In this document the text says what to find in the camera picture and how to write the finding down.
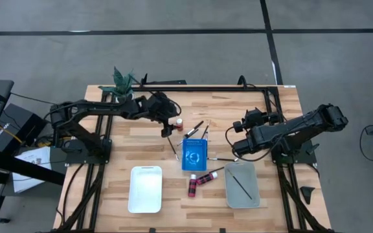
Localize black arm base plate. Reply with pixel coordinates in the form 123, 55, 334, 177
65, 138, 113, 165
271, 138, 317, 165

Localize black aluminium table frame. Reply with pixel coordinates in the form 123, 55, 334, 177
55, 84, 333, 233

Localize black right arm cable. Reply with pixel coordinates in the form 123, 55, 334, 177
224, 126, 240, 162

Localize blue plastic basket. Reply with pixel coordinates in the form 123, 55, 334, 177
181, 139, 208, 172

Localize black flat bar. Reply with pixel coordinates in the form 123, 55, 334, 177
147, 79, 188, 86

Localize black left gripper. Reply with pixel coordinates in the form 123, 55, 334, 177
144, 91, 181, 139

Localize black table cable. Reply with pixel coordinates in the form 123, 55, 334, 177
61, 163, 85, 226

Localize black computer box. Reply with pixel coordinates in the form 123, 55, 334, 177
0, 102, 47, 155

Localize black paintbrush tan bristles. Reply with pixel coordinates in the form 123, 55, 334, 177
166, 136, 180, 162

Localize pink paint bottle white cap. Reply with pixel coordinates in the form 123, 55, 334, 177
188, 173, 198, 198
196, 171, 219, 186

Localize white plastic bin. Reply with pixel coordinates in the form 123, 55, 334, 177
128, 165, 163, 214

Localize grey plastic bin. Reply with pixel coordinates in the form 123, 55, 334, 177
224, 161, 261, 209

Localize green plant in white pot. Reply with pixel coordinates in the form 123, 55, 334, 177
98, 66, 141, 104

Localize black desk beam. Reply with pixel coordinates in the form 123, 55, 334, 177
0, 150, 66, 187

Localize thick black brush silver ferrule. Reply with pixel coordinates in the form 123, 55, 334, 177
183, 120, 205, 137

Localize white paper sheet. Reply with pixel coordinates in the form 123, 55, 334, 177
10, 146, 52, 194

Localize yellow cable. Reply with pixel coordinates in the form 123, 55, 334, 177
0, 124, 25, 145

